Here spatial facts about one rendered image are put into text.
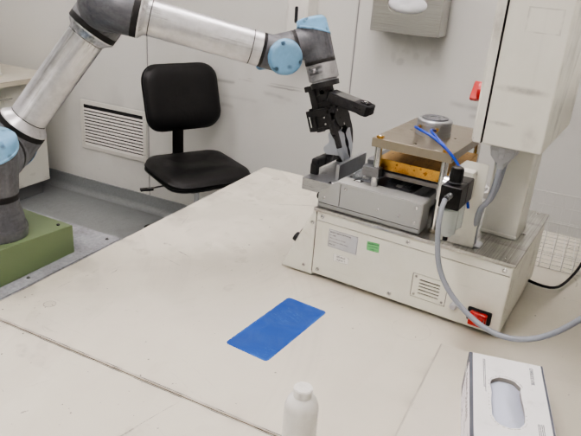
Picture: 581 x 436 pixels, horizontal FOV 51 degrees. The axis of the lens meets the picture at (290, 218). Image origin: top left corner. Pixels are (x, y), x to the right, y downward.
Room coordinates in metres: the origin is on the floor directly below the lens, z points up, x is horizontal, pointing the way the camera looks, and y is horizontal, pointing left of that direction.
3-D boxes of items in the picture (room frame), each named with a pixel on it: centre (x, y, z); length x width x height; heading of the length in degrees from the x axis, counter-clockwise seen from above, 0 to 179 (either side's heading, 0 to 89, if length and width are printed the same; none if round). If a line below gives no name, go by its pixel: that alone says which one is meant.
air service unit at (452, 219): (1.12, -0.31, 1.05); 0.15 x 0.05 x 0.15; 150
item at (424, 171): (1.37, -0.30, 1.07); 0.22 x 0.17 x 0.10; 150
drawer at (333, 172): (1.44, -0.20, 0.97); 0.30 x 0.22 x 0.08; 60
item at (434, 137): (1.34, -0.33, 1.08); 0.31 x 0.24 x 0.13; 150
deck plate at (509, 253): (1.36, -0.34, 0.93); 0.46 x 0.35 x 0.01; 60
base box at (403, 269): (1.37, -0.29, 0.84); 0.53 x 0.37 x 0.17; 60
